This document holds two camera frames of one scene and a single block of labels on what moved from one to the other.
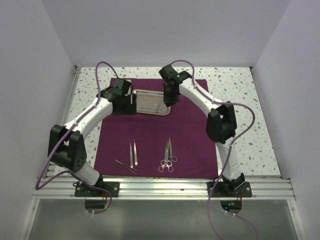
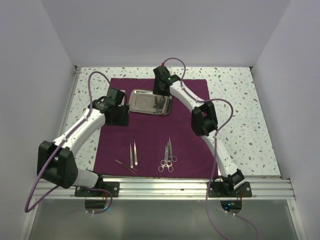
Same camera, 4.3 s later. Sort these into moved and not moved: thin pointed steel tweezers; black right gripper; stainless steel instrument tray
Moved: black right gripper
Not moved: thin pointed steel tweezers; stainless steel instrument tray
